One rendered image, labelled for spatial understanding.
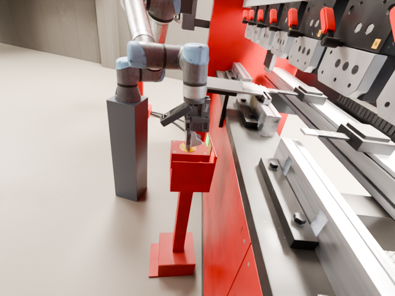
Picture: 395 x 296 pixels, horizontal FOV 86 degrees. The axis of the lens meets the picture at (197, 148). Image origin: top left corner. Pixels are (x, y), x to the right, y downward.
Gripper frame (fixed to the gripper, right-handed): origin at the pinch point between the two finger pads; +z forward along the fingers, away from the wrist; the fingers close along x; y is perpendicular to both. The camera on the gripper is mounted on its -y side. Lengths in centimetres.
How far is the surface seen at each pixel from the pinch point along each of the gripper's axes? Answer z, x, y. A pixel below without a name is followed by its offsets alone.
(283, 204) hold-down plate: -4.8, -33.2, 21.1
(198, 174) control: 9.0, -4.9, 4.5
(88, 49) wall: 43, 464, -180
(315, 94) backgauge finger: -13, 22, 61
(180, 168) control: 5.8, -4.9, -2.4
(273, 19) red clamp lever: -42, 20, 32
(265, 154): -1.2, -6.8, 28.1
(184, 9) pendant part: -43, 133, 7
